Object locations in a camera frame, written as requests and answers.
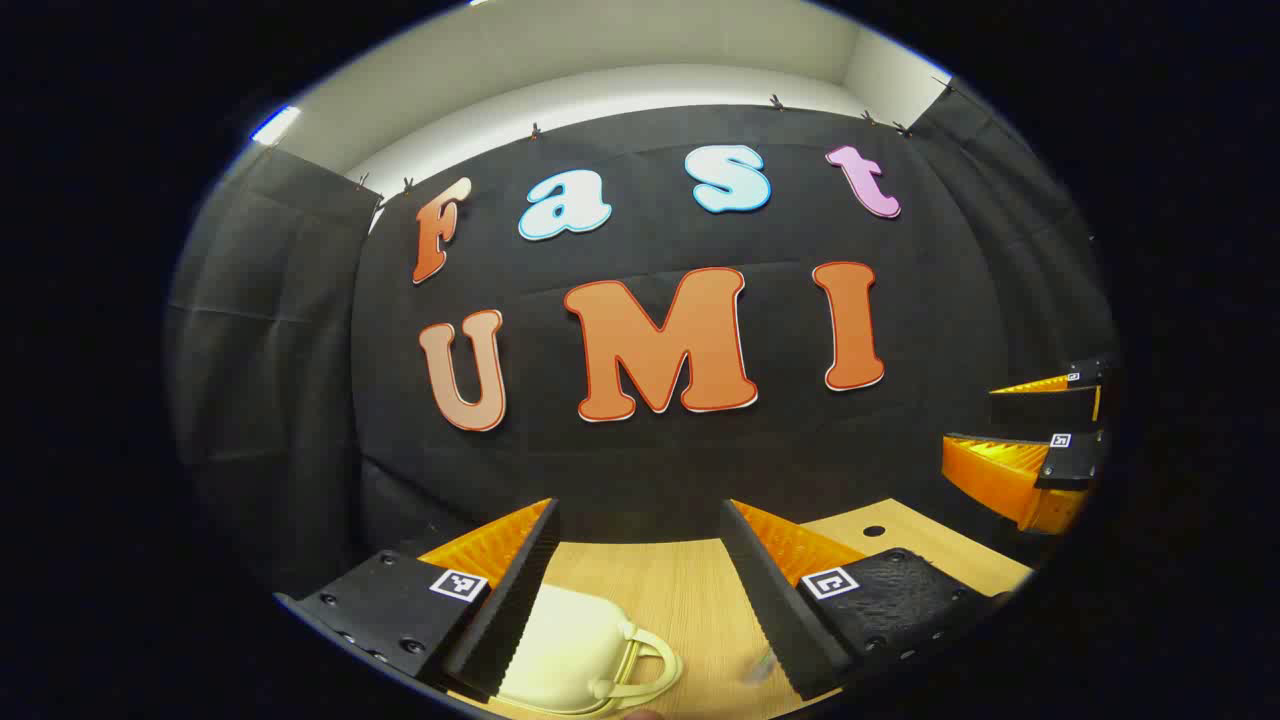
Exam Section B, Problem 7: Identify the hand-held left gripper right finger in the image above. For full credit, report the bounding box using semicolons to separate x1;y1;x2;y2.
720;498;1001;701

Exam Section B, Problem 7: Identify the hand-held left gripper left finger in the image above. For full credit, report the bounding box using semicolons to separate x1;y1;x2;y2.
275;497;561;703

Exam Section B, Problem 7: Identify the pale yellow suitcase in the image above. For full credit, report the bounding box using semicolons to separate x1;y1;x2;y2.
497;583;684;716

